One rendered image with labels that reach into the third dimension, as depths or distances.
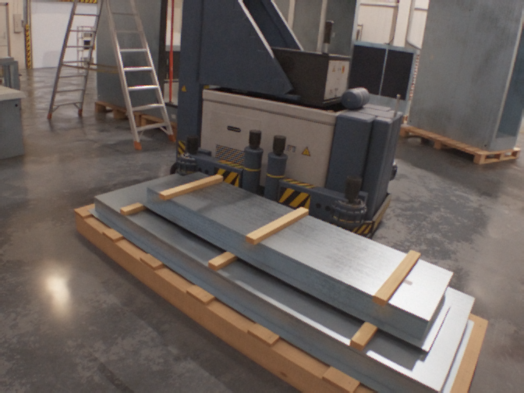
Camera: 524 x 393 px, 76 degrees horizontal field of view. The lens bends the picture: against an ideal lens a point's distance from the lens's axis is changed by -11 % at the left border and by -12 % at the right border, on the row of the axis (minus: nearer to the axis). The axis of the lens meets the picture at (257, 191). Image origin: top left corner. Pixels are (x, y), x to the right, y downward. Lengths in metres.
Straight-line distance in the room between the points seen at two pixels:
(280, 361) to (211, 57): 2.17
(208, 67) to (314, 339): 2.12
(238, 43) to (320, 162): 1.02
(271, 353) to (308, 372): 0.17
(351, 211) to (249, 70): 1.22
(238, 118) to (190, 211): 0.98
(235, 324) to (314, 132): 1.38
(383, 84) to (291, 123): 5.58
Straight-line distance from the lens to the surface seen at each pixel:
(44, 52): 14.86
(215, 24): 2.93
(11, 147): 4.31
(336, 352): 1.52
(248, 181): 2.56
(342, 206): 2.28
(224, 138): 2.84
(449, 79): 6.56
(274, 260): 1.70
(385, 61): 7.99
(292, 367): 1.55
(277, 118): 2.59
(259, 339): 1.58
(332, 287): 1.59
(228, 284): 1.70
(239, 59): 2.80
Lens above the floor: 1.24
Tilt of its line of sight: 22 degrees down
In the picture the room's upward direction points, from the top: 6 degrees clockwise
